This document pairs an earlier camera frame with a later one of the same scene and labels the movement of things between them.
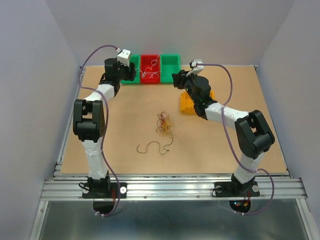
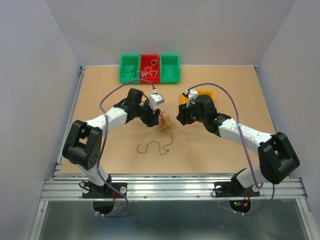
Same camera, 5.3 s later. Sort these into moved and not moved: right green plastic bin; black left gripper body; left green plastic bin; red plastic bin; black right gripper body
Moved: black right gripper body; black left gripper body
Not moved: red plastic bin; left green plastic bin; right green plastic bin
